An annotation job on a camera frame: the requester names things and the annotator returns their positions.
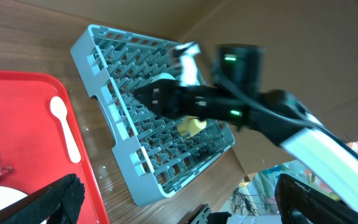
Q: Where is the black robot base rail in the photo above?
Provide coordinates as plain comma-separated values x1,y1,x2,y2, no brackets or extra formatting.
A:
178,204,232,224

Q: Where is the yellow cup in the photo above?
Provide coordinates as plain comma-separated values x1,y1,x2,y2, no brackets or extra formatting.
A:
177,116,207,138

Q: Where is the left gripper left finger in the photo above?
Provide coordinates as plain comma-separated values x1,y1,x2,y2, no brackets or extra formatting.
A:
0,174,85,224

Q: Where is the grey dishwasher rack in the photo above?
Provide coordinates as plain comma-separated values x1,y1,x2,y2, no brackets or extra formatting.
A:
71,24,235,207

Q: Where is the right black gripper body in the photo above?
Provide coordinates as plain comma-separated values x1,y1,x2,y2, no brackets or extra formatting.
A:
134,79,219,119

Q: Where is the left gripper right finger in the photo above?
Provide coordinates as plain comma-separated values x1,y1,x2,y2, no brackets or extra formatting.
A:
275,174,358,224

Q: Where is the white plastic spoon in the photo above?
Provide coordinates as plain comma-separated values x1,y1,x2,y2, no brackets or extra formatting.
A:
50,96,81,164

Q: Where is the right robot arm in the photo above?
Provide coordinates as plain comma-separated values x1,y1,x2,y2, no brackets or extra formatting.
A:
134,42,358,223

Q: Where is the red serving tray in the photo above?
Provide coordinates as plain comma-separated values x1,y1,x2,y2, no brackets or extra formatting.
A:
0,70,109,223

